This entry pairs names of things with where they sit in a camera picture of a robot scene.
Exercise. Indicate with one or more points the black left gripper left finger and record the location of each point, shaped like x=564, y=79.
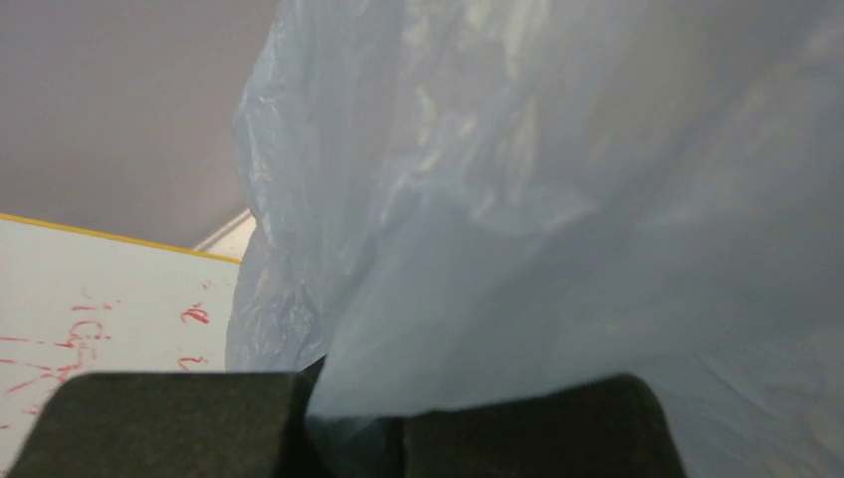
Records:
x=179, y=424

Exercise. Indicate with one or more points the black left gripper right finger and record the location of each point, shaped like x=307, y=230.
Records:
x=613, y=428

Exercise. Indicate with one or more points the light blue trash bag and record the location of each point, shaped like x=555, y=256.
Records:
x=460, y=203

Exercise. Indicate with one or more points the yellow-framed whiteboard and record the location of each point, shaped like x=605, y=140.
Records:
x=76, y=301

